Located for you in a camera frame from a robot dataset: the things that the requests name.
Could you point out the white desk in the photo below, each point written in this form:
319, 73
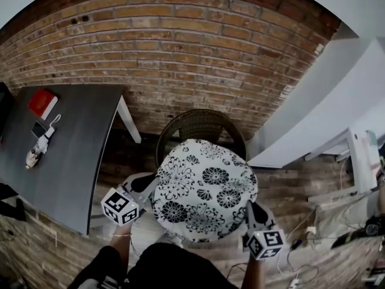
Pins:
361, 158

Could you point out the brown wicker chair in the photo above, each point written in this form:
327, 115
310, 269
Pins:
198, 125

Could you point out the person's white patterned trousers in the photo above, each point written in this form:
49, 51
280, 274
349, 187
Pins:
174, 241

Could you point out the white floral round cushion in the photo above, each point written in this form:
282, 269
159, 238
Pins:
207, 188

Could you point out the person's right forearm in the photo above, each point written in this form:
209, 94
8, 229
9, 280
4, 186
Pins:
254, 275

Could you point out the white folded umbrella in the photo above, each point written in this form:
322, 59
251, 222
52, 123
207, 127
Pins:
40, 145

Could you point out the white power strip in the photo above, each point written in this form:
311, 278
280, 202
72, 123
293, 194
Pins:
295, 284

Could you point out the person's black shirt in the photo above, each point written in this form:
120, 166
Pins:
171, 267

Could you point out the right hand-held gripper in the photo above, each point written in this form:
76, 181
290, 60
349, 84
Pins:
266, 244

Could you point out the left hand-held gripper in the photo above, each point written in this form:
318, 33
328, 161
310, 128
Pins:
118, 206

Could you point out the person's left forearm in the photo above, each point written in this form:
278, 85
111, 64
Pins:
120, 245

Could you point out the dark grey table white legs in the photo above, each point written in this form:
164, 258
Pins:
69, 149

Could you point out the red book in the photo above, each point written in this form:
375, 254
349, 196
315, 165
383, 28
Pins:
40, 102

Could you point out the smartphone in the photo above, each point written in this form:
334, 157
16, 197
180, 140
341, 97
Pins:
39, 129

